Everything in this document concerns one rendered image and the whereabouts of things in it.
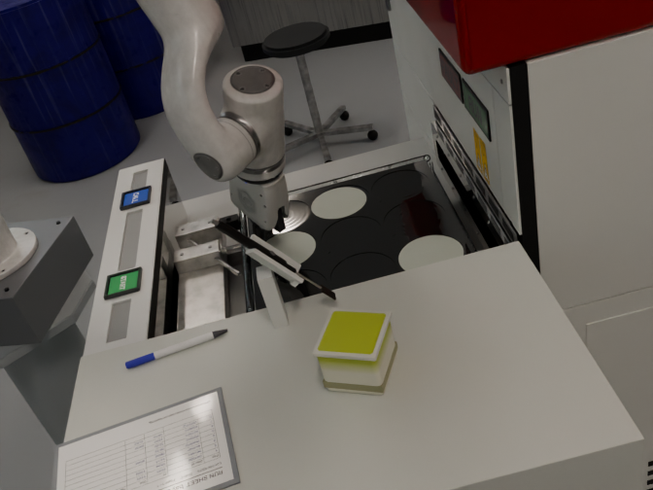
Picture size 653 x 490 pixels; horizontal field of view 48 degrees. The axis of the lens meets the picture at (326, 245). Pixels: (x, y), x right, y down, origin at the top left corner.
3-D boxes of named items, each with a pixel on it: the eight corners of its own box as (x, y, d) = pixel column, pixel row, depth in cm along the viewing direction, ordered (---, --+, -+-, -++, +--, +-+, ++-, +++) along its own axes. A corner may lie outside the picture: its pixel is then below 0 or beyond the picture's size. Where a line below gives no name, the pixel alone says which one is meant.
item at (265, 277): (313, 301, 99) (289, 223, 92) (316, 320, 96) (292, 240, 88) (269, 313, 99) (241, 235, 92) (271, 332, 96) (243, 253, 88)
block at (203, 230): (222, 227, 136) (217, 214, 134) (222, 237, 133) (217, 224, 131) (180, 238, 136) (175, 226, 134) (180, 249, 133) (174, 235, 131)
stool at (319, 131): (384, 112, 353) (363, 3, 322) (372, 168, 314) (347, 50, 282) (289, 124, 366) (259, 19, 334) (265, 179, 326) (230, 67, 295)
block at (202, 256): (223, 252, 129) (218, 238, 127) (223, 262, 126) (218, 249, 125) (179, 263, 129) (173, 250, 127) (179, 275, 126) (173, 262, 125)
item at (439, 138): (444, 160, 143) (438, 118, 138) (525, 300, 107) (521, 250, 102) (435, 163, 143) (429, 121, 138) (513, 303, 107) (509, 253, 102)
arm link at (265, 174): (216, 148, 110) (218, 161, 112) (254, 178, 106) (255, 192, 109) (257, 122, 114) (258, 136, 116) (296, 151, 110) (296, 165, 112)
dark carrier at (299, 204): (426, 161, 135) (426, 158, 135) (484, 271, 107) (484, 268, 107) (247, 209, 136) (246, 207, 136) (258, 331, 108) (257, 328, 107)
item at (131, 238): (187, 214, 154) (163, 157, 146) (180, 408, 109) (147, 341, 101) (144, 225, 154) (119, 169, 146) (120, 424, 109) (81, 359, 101)
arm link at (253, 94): (260, 181, 106) (295, 144, 111) (257, 110, 96) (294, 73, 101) (214, 158, 108) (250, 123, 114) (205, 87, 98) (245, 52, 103)
